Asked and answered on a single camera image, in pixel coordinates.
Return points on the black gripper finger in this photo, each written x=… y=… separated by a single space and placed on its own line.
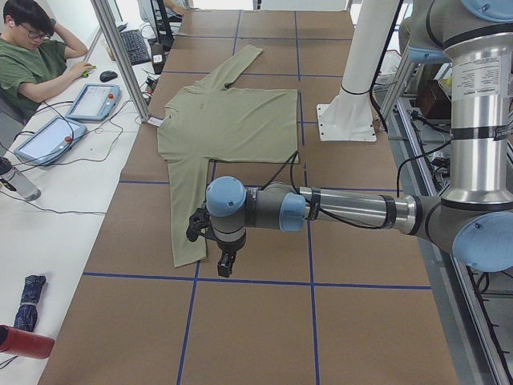
x=225 y=264

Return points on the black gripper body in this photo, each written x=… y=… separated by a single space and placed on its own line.
x=229 y=248

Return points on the olive green long-sleeve shirt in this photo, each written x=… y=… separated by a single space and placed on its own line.
x=212 y=120

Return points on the white paper hang tag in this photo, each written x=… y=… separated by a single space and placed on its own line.
x=155 y=121

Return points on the upper teach pendant tablet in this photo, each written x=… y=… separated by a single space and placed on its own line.
x=94 y=103

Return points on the teach pendant tablet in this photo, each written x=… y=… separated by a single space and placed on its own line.
x=51 y=141
x=94 y=103

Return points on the folded dark blue umbrella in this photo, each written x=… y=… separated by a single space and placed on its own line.
x=27 y=314

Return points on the lower teach pendant tablet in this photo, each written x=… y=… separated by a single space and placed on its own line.
x=51 y=141

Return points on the black computer mouse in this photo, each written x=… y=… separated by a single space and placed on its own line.
x=107 y=76

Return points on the black keyboard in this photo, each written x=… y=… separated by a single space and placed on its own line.
x=135 y=47

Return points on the red cylindrical bottle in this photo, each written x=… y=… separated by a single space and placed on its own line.
x=24 y=343

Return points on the clear water bottle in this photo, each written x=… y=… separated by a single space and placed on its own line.
x=16 y=182

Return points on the seated person in green shirt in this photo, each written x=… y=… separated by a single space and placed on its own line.
x=34 y=53

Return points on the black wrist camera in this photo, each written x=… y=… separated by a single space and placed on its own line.
x=199 y=225

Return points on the aluminium frame post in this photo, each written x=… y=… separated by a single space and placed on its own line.
x=107 y=24

